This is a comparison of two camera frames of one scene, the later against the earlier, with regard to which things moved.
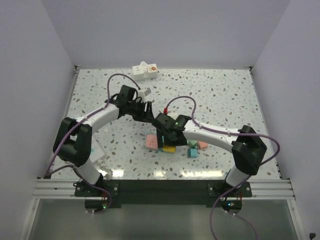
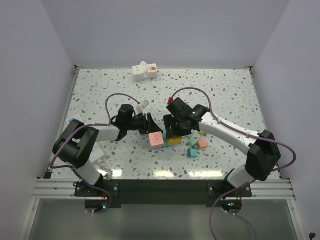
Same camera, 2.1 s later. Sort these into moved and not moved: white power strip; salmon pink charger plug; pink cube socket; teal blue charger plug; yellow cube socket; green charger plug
Moved: pink cube socket; yellow cube socket
Not moved: green charger plug; teal blue charger plug; salmon pink charger plug; white power strip
